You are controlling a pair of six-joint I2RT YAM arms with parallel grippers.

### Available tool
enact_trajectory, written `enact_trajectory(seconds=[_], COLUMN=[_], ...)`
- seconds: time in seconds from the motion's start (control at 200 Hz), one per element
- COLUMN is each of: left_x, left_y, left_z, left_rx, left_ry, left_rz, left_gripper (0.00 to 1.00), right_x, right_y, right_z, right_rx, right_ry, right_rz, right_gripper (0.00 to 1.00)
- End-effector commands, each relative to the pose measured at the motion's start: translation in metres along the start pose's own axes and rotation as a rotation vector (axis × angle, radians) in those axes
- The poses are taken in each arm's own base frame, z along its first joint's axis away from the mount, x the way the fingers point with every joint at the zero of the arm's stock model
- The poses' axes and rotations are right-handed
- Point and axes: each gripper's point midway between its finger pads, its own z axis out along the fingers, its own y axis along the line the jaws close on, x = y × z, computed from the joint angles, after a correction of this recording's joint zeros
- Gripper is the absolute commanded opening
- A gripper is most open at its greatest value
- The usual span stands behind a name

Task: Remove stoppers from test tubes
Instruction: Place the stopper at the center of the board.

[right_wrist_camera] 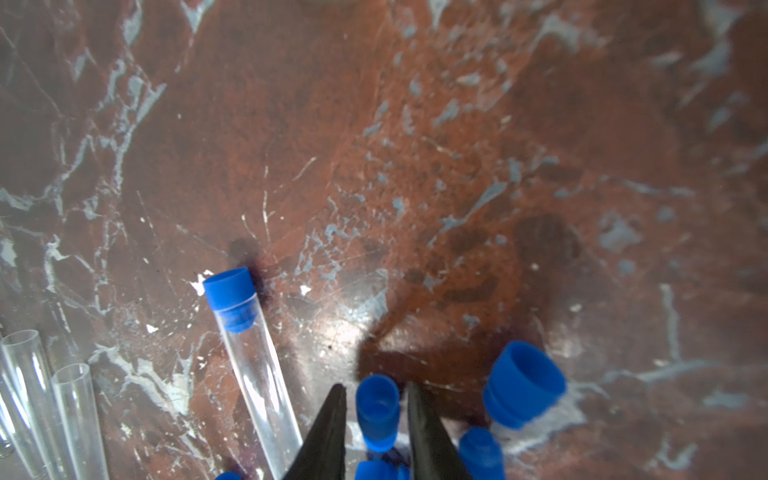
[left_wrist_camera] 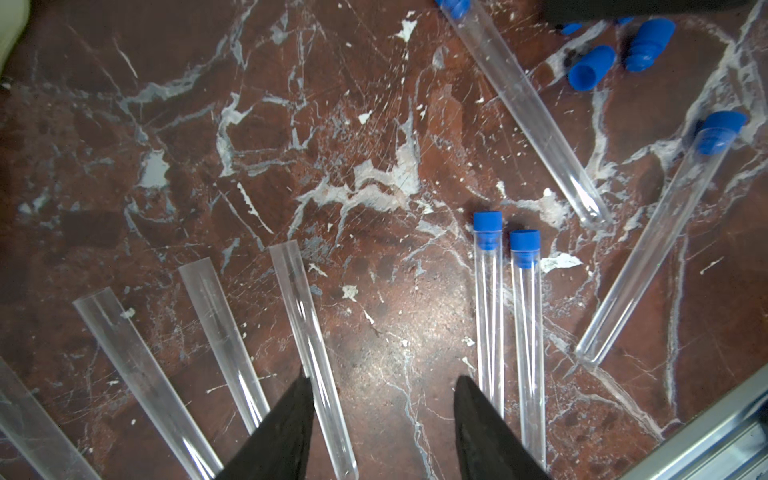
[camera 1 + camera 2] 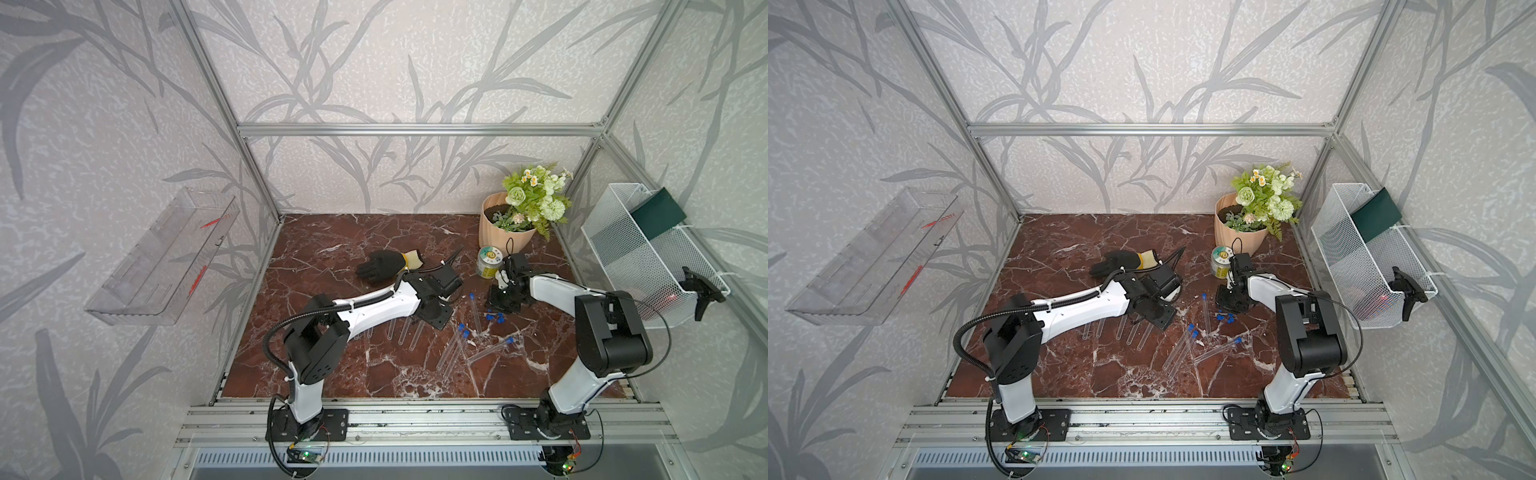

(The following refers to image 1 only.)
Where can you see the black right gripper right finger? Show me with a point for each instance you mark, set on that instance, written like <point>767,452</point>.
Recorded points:
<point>433,455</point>

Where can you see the test tube blue stopper upright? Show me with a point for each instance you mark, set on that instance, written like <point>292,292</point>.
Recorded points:
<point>235,303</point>

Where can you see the test tube blue stopper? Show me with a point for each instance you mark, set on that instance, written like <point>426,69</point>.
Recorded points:
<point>228,476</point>
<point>235,303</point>
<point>75,400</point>
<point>7,447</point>
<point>27,366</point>

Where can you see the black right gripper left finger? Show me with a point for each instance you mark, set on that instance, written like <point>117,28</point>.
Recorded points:
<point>322,455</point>

